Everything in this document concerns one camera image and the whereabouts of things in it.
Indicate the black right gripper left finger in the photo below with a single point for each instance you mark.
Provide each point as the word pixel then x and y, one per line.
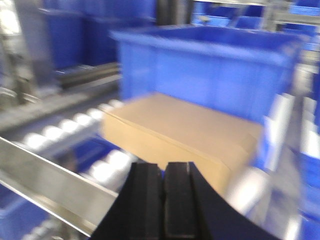
pixel 136 214

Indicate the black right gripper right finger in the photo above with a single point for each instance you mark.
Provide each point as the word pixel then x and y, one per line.
pixel 195 211

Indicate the brown cardboard box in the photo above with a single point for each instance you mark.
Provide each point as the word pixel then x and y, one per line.
pixel 161 129

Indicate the blue bin lower right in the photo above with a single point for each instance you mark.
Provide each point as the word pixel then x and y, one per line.
pixel 309 204

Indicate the blue bin lower left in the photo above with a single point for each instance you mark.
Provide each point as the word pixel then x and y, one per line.
pixel 18 216

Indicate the left white roller track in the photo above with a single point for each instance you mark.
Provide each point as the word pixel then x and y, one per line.
pixel 69 132

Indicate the blue bins back left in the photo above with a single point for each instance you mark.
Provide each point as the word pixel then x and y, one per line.
pixel 79 30

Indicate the steel shelf front bar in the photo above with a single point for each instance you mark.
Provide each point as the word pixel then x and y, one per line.
pixel 75 200

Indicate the blue plastic bin centre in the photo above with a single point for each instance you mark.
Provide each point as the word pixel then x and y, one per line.
pixel 235 71

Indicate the middle white roller track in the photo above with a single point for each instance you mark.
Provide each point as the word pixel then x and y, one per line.
pixel 111 171

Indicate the white roller track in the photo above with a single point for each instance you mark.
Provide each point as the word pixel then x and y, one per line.
pixel 69 132
pixel 111 171

